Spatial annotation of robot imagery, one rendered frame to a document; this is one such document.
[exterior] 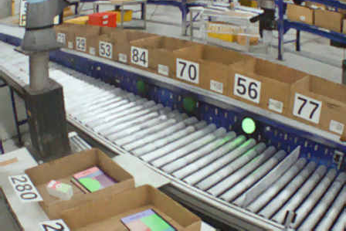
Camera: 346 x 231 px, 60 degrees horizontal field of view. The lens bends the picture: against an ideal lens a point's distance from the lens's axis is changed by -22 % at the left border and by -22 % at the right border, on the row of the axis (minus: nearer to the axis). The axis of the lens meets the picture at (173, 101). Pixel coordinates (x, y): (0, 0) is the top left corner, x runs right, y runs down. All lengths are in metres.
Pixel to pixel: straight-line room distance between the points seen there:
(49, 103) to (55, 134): 0.16
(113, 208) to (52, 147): 0.53
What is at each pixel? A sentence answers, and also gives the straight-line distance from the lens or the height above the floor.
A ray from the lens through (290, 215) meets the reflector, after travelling 1.17.
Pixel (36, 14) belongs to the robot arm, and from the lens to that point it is 1.47.
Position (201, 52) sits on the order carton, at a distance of 2.30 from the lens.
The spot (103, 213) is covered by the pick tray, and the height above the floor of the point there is 0.78.
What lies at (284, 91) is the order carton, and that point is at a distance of 1.69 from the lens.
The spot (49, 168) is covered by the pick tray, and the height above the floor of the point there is 0.82.
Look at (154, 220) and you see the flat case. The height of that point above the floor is 0.77.
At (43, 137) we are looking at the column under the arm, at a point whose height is 0.87.
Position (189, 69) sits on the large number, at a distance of 2.03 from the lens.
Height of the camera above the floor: 1.56
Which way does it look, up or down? 22 degrees down
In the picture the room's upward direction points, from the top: straight up
